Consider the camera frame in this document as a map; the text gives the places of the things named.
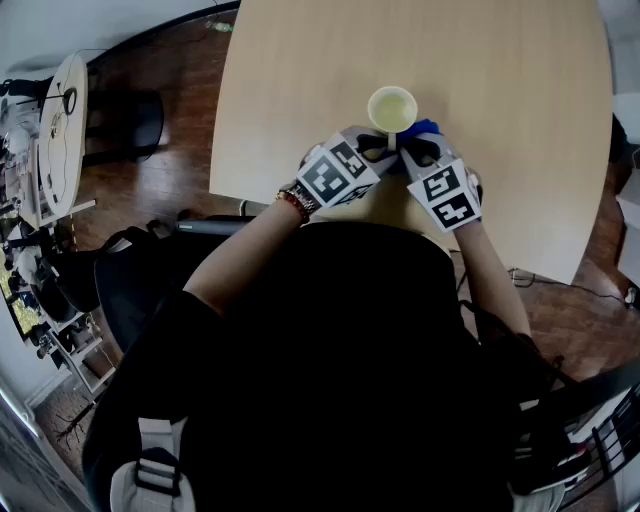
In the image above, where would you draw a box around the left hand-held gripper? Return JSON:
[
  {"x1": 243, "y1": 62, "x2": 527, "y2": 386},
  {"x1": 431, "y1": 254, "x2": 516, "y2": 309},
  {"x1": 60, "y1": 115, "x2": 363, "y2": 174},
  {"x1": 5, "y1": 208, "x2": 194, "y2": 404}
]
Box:
[{"x1": 295, "y1": 124, "x2": 401, "y2": 209}]

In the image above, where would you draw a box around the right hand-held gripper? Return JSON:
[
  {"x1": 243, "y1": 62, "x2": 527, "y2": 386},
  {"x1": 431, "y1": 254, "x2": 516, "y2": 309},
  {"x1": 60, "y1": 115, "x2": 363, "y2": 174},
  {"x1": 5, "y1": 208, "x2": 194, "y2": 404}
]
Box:
[{"x1": 399, "y1": 132, "x2": 484, "y2": 234}]

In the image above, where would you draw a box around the blue cloth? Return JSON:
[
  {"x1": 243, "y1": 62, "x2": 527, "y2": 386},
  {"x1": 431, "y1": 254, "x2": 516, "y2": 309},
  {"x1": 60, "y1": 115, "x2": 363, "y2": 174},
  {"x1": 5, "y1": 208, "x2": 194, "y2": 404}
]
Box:
[{"x1": 387, "y1": 118, "x2": 444, "y2": 176}]

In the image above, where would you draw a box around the pale yellow mug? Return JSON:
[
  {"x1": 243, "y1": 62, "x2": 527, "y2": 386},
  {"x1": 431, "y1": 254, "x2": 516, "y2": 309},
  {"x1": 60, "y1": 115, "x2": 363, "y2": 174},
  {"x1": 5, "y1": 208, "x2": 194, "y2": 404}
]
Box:
[{"x1": 367, "y1": 85, "x2": 419, "y2": 154}]

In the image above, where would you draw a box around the person's left forearm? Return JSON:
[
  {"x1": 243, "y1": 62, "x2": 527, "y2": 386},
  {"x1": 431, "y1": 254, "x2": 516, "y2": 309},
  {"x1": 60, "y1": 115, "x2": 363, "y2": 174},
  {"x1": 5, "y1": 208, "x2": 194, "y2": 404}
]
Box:
[{"x1": 182, "y1": 197, "x2": 311, "y2": 319}]

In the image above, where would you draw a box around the person's right forearm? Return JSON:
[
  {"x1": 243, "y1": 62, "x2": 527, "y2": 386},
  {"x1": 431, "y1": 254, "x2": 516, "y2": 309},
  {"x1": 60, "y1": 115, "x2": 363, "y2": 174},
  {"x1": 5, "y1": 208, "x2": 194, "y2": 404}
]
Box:
[{"x1": 452, "y1": 219, "x2": 532, "y2": 339}]

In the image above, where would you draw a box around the metal wristwatch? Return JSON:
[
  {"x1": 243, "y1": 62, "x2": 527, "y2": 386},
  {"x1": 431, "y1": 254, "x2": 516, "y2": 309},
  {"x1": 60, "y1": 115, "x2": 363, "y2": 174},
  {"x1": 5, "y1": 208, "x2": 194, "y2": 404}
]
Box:
[{"x1": 278, "y1": 182, "x2": 322, "y2": 216}]

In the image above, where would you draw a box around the person's black shirt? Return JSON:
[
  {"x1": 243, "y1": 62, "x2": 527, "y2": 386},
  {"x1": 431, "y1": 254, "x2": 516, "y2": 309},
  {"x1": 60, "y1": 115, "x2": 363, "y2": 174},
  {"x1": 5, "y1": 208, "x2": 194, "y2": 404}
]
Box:
[{"x1": 82, "y1": 220, "x2": 564, "y2": 512}]

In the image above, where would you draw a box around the black mesh office chair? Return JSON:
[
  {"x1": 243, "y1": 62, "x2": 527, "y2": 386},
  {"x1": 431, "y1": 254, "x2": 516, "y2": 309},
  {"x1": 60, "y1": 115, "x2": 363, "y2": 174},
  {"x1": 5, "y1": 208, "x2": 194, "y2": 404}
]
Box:
[{"x1": 94, "y1": 214, "x2": 251, "y2": 351}]

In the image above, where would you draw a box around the round light wooden table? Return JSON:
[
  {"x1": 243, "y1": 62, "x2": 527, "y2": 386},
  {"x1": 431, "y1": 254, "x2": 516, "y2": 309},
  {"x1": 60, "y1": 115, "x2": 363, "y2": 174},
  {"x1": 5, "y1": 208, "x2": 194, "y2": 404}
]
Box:
[{"x1": 37, "y1": 52, "x2": 96, "y2": 221}]

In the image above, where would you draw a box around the white metal shelf rack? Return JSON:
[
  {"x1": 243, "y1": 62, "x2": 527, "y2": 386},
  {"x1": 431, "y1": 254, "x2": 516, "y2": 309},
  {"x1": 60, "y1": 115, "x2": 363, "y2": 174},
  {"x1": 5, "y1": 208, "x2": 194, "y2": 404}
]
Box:
[{"x1": 37, "y1": 309, "x2": 116, "y2": 396}]

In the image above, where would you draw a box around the black tripod stand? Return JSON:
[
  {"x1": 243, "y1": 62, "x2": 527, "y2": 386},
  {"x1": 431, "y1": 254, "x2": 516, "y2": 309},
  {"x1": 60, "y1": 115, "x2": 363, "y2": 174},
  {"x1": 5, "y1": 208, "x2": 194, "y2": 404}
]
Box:
[{"x1": 54, "y1": 399, "x2": 97, "y2": 446}]

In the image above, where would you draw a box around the red bead bracelet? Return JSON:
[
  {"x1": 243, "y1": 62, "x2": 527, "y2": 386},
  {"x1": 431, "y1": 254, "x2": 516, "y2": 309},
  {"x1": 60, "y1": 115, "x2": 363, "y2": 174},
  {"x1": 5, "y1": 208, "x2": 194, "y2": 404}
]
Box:
[{"x1": 274, "y1": 191, "x2": 311, "y2": 224}]

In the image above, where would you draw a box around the black floor cable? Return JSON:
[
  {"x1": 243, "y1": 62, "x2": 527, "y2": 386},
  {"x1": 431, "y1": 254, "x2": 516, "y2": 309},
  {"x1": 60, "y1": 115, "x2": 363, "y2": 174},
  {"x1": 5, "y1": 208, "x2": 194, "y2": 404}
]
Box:
[{"x1": 507, "y1": 267, "x2": 626, "y2": 304}]

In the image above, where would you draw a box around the white shoulder strap black buckle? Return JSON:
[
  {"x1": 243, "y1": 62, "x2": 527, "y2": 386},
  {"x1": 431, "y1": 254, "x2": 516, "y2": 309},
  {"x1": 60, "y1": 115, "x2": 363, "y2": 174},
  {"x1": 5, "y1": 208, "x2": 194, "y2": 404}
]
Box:
[{"x1": 109, "y1": 417, "x2": 196, "y2": 512}]

